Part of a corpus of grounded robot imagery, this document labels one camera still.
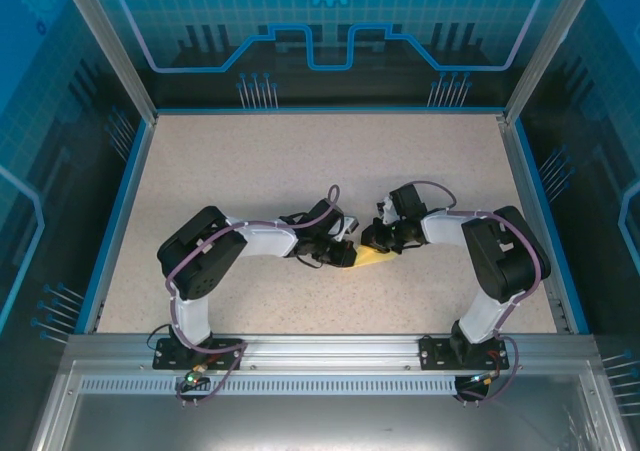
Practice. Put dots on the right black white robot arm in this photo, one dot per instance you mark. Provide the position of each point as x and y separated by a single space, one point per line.
505 256

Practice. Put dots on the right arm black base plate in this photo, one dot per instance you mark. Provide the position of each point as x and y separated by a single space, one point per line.
432 356

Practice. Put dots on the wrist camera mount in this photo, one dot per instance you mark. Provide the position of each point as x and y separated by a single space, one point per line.
386 211
351 224

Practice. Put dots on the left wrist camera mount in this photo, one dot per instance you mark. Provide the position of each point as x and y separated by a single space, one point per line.
351 224

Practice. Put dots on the aluminium table side bar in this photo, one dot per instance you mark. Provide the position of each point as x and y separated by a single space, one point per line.
535 221

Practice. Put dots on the aluminium mounting rail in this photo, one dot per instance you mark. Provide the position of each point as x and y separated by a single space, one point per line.
330 351

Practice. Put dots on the blue table side strip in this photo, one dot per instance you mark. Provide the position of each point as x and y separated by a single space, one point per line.
550 221
116 221

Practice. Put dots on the yellow paper sheet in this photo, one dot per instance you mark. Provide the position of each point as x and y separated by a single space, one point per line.
381 260

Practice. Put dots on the metal sheet tray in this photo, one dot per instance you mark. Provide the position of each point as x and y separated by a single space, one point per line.
320 426

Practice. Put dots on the aluminium frame post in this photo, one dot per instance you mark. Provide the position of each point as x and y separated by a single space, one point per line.
112 46
554 46

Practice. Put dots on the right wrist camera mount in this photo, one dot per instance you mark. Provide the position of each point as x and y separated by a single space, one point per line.
386 211

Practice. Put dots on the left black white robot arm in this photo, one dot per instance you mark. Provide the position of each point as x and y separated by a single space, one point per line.
200 256

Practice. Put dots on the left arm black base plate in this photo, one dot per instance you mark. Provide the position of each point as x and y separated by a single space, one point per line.
170 358

